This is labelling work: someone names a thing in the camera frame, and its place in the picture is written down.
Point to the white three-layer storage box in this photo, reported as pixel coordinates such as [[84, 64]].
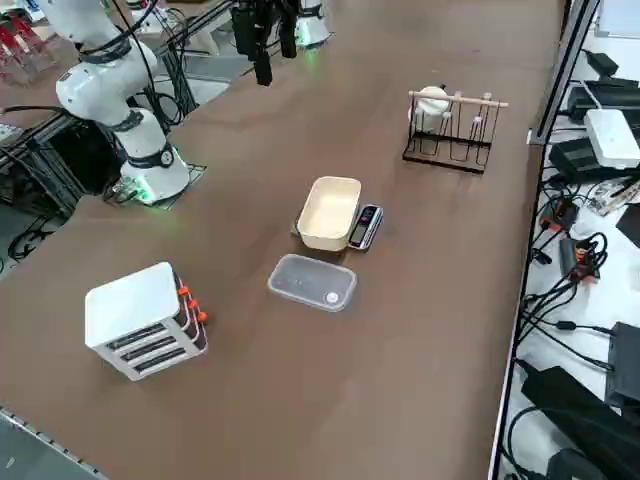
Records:
[[130, 295]]

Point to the black flat device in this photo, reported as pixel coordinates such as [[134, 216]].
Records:
[[582, 102]]

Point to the white cup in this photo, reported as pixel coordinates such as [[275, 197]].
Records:
[[430, 107]]

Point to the aluminium camera post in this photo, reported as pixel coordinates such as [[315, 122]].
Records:
[[565, 75]]

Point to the white board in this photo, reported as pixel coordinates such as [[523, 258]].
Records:
[[620, 17]]

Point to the clear acrylic stand red parts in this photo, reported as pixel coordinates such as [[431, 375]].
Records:
[[12, 40]]

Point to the large black bag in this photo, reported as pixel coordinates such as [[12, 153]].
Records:
[[575, 415]]

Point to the beige plastic container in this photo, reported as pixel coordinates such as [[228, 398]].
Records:
[[330, 210]]

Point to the orange black connector block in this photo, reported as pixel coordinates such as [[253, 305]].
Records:
[[560, 217], [580, 260]]

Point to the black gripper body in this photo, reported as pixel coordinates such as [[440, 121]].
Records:
[[270, 15]]

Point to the printed paper packet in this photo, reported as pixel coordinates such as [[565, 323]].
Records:
[[617, 195]]

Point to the digital kitchen scale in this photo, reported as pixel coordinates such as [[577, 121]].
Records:
[[365, 220]]

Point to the black box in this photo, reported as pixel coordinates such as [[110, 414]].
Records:
[[625, 365]]

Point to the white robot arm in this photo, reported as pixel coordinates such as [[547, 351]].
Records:
[[312, 27], [100, 85]]

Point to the small black power adapter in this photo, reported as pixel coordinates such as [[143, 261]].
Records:
[[602, 62]]

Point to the white flat device box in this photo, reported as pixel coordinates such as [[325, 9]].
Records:
[[612, 137]]

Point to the black metal frame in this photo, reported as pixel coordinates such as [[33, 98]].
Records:
[[50, 150]]

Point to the clear plastic lid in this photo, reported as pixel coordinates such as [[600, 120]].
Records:
[[310, 280]]

